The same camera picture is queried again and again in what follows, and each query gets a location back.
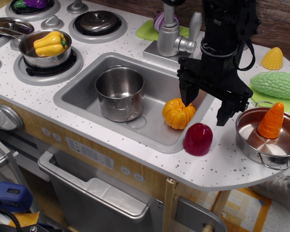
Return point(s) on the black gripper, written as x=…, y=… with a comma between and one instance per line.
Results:
x=216, y=73

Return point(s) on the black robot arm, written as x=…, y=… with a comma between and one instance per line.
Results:
x=229, y=26

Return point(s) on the red toy sweet potato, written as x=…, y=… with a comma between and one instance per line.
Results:
x=198, y=139

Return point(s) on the tall steel pot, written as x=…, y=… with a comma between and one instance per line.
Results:
x=120, y=93

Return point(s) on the steel pot lid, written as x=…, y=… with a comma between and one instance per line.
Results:
x=15, y=27

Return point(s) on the orange toy pumpkin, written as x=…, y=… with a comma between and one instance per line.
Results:
x=176, y=115

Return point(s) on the silver toy faucet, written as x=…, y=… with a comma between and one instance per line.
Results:
x=170, y=45

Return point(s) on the orange toy carrot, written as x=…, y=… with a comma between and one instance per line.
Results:
x=271, y=124

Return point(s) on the yellow toy corn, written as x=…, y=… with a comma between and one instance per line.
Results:
x=273, y=59

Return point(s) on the green toy bitter gourd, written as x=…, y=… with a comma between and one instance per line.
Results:
x=275, y=84

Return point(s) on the light green mat right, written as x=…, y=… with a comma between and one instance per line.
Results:
x=266, y=100

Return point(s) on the light green mat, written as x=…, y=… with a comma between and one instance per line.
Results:
x=266, y=100
x=147, y=31

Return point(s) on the light green mat back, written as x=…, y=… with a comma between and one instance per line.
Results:
x=147, y=31

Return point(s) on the purple toy onion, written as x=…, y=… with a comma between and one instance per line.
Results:
x=158, y=21

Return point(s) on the back right stove burner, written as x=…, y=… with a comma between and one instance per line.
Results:
x=85, y=36

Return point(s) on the stove burner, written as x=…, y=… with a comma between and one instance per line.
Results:
x=85, y=36
x=31, y=14
x=47, y=77

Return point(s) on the steel lid on burner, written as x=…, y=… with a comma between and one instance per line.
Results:
x=98, y=21

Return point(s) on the grey oven door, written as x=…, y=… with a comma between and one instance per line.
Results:
x=93, y=201

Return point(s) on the grey stove knob back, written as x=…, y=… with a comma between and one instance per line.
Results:
x=77, y=7

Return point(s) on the grey stove knob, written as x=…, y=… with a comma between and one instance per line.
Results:
x=77, y=7
x=53, y=23

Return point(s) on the yellow toy bell pepper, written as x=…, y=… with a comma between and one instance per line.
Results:
x=52, y=44

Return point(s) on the steel saucepan on burner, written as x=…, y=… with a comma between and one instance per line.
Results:
x=27, y=50

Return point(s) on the front left stove burner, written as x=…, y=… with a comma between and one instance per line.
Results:
x=47, y=77

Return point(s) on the back left stove burner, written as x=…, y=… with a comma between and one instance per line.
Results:
x=31, y=14

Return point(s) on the silver oven dial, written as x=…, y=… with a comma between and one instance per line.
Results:
x=9, y=119

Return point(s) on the purple toy eggplant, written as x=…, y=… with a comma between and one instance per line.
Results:
x=36, y=4

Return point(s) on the steel pan with handles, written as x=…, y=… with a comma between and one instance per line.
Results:
x=271, y=153

